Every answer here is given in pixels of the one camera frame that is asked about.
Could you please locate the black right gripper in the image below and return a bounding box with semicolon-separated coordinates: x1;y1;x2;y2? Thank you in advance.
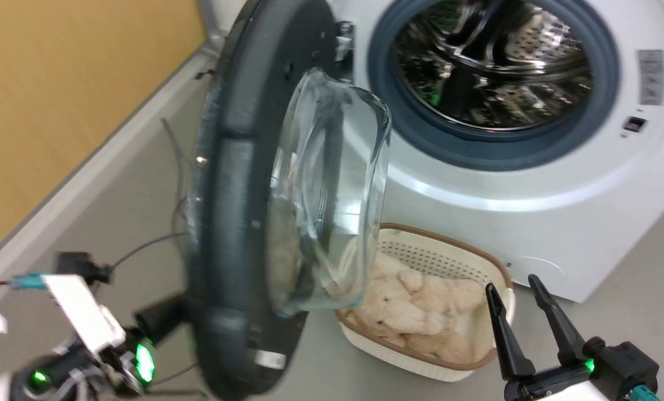
485;273;661;401

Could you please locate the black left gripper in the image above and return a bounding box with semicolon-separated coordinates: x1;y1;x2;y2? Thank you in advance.
10;295;191;401

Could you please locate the dark grey glass washer door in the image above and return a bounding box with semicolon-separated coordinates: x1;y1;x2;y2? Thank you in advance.
186;0;394;401

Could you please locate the white front-load washing machine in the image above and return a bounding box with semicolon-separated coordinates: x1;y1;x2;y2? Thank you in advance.
198;0;664;304

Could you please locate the blue-grey rubber door gasket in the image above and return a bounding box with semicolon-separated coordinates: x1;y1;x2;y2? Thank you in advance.
367;0;621;172

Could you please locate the metal door hinge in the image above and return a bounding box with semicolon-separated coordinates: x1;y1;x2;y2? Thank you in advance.
335;21;357;63

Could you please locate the round white filter cover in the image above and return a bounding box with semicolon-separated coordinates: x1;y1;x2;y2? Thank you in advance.
509;256;568;291

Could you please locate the cream plush toy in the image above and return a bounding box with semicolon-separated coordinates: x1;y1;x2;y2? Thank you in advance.
346;251;490;365

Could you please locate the cream brown-rimmed laundry basket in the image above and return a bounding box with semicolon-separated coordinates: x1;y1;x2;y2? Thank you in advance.
335;223;516;383

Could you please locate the stainless steel washer drum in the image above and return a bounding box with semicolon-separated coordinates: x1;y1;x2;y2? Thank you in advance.
393;0;593;132

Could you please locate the grey rectangular label sticker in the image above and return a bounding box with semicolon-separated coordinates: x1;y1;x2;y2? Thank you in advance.
637;49;664;106

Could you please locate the thin black left gripper cable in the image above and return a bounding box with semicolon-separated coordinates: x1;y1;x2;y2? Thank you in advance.
56;231;190;285

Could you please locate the cyan right cable connector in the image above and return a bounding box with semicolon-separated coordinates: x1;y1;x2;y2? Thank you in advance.
628;383;662;401

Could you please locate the cyan cable connector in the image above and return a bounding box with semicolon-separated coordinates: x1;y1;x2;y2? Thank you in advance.
628;383;662;401
11;274;47;291

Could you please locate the cyan left cable connector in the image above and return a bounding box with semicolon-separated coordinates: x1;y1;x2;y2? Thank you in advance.
11;274;47;291

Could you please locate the thin grey hose behind door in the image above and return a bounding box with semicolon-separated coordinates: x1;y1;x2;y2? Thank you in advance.
161;118;193;234

